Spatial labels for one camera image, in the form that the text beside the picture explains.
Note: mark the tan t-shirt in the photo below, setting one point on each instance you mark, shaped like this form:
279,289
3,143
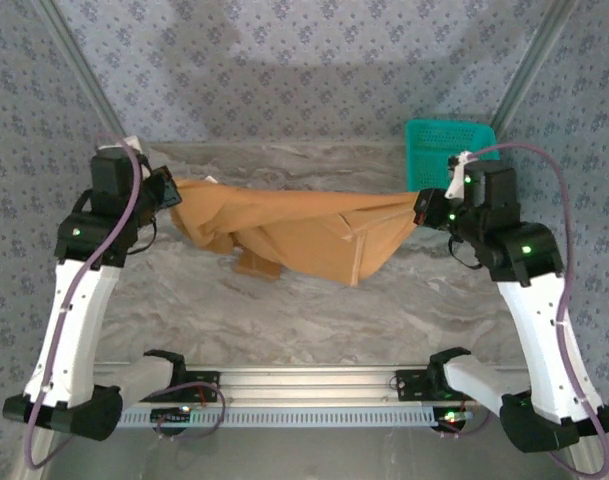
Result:
294,225

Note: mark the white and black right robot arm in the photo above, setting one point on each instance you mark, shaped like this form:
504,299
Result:
539,330

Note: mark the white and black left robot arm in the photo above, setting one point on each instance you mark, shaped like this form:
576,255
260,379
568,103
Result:
74,320

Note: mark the teal plastic basket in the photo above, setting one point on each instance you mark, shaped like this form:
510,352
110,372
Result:
434,150

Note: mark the small black circuit board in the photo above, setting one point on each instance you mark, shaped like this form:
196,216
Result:
171,415
451,417

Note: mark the aluminium frame post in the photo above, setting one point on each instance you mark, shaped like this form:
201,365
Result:
81,65
531,65

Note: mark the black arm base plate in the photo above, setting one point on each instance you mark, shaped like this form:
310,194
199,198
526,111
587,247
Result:
409,385
204,385

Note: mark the aluminium mounting rail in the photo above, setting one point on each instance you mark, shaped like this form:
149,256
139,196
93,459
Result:
304,382

